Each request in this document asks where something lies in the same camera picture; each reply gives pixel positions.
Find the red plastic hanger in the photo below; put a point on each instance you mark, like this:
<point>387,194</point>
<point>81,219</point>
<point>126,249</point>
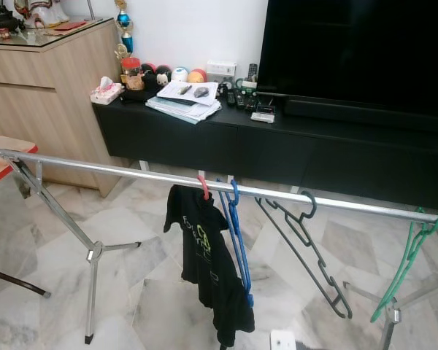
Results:
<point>204,189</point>

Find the black mouse plush toy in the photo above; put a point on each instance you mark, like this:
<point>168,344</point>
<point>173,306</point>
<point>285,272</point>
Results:
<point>157,76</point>

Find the upright black remote control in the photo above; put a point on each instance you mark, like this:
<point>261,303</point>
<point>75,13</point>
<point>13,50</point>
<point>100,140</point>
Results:
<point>252,71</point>

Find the black t-shirt green logo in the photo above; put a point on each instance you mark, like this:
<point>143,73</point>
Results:
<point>204,255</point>

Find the pink marble table red edge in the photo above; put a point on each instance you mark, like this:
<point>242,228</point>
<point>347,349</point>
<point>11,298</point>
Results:
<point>1,157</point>

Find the black plastic hanger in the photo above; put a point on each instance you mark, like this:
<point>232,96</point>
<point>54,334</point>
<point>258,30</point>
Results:
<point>345,313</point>

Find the orange ball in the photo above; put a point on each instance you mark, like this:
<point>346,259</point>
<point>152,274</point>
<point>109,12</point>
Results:
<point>197,76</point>

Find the small black device box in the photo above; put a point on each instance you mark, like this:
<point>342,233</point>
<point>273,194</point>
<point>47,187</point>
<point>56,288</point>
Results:
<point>266,108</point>

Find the black teapot ornament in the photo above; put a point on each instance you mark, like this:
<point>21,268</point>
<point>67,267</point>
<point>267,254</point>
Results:
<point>5,17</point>

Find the black flat television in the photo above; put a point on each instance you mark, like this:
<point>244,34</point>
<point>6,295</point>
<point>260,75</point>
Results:
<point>358,51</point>

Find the black soundbar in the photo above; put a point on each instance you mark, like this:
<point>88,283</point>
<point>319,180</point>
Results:
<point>365,115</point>

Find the white porcelain figurine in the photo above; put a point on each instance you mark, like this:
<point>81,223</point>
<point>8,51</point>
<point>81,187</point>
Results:
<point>44,10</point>

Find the blue plastic hanger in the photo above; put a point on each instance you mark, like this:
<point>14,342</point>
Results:
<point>246,277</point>

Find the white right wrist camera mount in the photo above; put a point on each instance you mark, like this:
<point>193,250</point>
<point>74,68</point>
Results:
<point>283,340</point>

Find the small red mat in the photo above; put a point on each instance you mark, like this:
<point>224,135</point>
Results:
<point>69,26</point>

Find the green plastic hanger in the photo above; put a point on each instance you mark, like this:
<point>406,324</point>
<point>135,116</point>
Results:
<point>399,277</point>

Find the red lid snack jar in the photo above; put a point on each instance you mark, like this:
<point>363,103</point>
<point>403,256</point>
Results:
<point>132,75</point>

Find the stack of white papers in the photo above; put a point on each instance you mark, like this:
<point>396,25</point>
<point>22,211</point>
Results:
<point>181,107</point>

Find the pink tissue box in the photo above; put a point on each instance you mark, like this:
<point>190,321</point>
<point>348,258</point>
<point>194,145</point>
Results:
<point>106,91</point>

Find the silver metal clothes rack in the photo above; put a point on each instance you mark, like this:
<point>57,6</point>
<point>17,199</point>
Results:
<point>117,170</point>

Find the small white device box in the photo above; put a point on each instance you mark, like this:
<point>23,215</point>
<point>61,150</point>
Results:
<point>263,117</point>

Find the light wood cabinet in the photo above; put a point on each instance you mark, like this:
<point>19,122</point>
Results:
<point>44,102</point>

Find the dark green pen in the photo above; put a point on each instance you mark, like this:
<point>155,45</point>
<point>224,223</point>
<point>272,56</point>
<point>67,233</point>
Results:
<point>185,89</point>

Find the black TV console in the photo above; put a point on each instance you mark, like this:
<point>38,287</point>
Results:
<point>321,153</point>

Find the blue gold trophy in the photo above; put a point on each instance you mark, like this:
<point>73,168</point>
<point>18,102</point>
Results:
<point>124,24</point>

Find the green white mug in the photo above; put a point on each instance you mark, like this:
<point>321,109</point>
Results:
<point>248,84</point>

